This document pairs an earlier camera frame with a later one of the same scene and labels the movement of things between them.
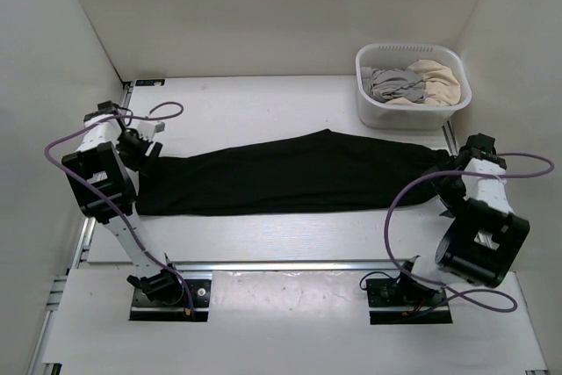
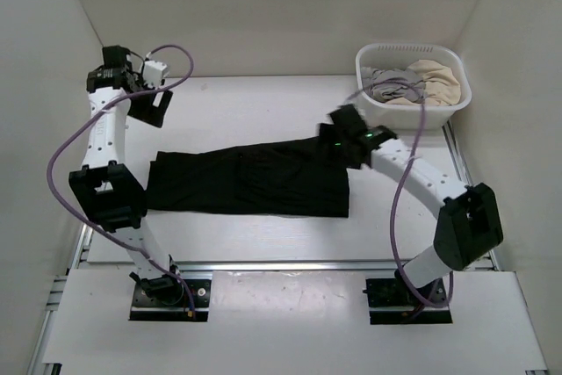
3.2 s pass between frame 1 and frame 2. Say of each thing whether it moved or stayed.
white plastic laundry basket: stayed
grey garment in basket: stayed
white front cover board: stayed
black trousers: moved
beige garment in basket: stayed
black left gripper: moved
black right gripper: moved
